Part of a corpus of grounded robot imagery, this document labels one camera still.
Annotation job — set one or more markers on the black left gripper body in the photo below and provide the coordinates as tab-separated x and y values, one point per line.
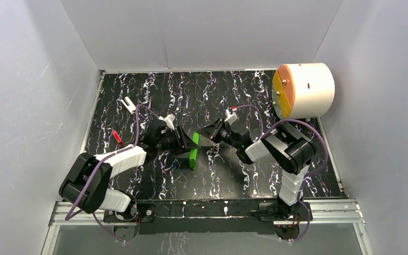
182	139

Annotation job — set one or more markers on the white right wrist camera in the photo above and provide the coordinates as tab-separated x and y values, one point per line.
231	115

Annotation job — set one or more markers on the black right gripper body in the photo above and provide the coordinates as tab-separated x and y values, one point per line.
223	134

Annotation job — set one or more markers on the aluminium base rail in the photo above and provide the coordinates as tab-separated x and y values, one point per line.
322	211

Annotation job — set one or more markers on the white cylinder with coloured face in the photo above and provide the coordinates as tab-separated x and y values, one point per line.
303	90

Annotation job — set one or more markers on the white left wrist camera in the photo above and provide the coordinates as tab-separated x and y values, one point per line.
169	120

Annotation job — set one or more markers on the small white plastic clip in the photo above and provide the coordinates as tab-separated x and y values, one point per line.
129	105

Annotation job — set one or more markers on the small red marker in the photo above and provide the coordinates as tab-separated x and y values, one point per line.
117	138

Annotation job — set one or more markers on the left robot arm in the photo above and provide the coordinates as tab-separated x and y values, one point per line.
86	183

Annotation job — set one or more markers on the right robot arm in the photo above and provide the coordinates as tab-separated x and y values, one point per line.
291	149

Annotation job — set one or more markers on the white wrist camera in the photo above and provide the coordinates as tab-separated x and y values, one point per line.
231	115
169	120

